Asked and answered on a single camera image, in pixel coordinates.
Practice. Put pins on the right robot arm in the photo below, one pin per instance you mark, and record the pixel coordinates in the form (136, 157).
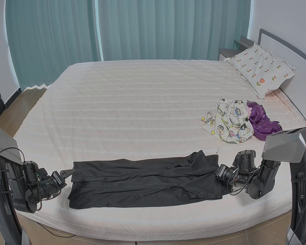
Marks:
(246, 159)

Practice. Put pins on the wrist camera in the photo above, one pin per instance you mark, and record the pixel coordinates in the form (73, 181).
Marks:
(237, 160)
(42, 173)

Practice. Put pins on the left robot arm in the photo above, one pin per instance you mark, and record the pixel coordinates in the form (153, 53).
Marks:
(15, 195)

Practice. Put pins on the grey bedside table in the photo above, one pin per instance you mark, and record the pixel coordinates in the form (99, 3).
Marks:
(227, 52)

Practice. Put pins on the purple garment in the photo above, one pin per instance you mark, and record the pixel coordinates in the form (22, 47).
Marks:
(262, 124)

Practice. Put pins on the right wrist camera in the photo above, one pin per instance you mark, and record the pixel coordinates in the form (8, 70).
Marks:
(237, 160)

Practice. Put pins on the bed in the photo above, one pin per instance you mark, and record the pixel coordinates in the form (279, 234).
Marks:
(142, 98)

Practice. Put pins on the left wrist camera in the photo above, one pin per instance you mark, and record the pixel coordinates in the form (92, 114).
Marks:
(42, 173)

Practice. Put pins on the white printed pillow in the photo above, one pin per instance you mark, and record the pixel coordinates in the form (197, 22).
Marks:
(260, 68)

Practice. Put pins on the blue-green curtain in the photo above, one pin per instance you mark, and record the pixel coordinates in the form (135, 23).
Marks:
(53, 34)
(173, 22)

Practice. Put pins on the pink garment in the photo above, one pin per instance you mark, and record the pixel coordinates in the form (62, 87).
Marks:
(248, 112)

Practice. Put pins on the black T-shirt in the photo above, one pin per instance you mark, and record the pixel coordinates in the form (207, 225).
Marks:
(142, 185)

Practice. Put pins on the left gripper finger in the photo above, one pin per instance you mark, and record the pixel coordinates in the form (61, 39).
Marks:
(66, 174)

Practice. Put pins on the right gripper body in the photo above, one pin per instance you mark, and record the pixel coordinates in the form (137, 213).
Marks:
(225, 173)

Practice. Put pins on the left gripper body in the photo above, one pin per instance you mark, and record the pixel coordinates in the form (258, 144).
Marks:
(54, 184)

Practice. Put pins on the white printed pyjama top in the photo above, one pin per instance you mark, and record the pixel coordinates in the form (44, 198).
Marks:
(227, 126)

